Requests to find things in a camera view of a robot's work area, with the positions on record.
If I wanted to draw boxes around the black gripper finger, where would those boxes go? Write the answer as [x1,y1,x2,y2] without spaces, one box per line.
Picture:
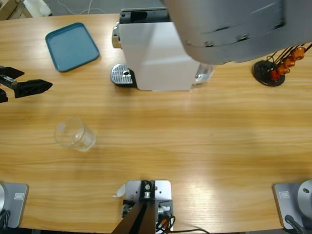
[14,79,53,99]
[0,66,25,80]

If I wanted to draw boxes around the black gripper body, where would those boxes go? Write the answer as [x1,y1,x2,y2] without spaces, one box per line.
[0,74,18,104]

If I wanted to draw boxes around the clear glass cup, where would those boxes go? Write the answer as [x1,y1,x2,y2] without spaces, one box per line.
[54,117,97,152]

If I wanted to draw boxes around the white capsule coffee machine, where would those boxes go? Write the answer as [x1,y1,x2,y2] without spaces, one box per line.
[112,8,202,93]

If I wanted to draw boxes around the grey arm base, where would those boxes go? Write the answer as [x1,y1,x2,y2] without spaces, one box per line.
[272,179,312,230]
[0,181,30,229]

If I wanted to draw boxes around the teal plastic tray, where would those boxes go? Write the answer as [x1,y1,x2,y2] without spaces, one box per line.
[45,22,100,73]

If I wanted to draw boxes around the brown cardboard box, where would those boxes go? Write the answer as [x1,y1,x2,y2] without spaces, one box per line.
[0,0,32,21]

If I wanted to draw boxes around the white foam block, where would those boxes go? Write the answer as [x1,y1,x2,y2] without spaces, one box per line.
[23,0,53,17]

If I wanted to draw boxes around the white paper tag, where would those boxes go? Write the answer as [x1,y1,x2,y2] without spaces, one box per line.
[112,184,126,198]

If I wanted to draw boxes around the clear water tank dark lid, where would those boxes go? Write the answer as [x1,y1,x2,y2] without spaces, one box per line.
[192,62,217,86]

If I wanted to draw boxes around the black capsule holder with rods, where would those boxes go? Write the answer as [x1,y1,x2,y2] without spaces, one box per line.
[252,42,312,87]

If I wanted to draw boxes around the white floor cable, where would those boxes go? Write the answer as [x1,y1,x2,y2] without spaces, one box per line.
[58,0,113,16]

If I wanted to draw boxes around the black base cable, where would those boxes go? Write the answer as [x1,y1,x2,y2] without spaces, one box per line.
[0,209,12,229]
[284,214,306,234]

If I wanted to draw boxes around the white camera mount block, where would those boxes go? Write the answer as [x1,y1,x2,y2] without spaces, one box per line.
[124,179,174,232]

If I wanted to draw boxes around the dark camera post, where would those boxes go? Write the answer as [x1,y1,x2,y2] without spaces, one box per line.
[112,180,156,234]

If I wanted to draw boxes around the orange mount block cable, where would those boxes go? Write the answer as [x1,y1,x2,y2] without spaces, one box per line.
[156,218,171,232]

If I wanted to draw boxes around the black mount block cable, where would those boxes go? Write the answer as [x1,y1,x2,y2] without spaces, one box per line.
[168,214,211,234]

